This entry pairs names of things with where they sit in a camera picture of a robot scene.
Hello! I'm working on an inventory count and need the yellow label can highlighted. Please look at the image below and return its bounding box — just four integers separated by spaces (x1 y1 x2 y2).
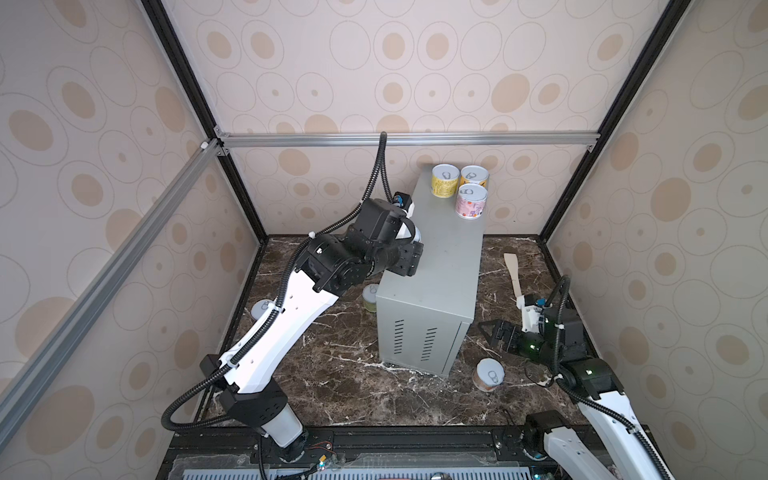
431 164 460 198

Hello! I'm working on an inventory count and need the red label can front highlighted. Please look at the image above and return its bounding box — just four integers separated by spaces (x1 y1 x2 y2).
472 358 505 392

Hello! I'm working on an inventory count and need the orange label can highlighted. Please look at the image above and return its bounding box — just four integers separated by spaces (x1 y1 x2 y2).
459 165 489 188

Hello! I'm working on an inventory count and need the brown label can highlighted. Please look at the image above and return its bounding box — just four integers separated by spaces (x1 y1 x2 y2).
250 299 273 321

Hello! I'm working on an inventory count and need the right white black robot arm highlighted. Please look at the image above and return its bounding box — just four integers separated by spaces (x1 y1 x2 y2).
480 273 673 479

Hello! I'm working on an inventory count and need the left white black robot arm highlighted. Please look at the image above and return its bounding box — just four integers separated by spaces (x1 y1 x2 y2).
161 133 423 450

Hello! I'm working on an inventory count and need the green label can behind cabinet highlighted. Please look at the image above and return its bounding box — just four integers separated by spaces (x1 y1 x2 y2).
362 283 379 313

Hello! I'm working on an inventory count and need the grey metal cabinet box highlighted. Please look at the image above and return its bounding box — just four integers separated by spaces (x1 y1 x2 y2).
376 167 485 377

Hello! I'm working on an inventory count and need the wooden spatula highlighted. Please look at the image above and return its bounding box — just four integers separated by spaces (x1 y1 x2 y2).
504 253 523 299

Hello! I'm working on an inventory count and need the left diagonal aluminium bar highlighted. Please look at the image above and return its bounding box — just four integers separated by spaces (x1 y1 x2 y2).
0 137 222 448

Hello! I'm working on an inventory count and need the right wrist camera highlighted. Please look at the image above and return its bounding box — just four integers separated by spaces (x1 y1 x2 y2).
516 294 547 333

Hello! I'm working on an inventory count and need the horizontal aluminium frame bar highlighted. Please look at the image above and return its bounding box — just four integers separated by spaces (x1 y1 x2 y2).
203 130 600 153

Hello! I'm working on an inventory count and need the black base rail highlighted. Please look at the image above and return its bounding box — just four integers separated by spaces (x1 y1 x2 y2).
155 422 676 480

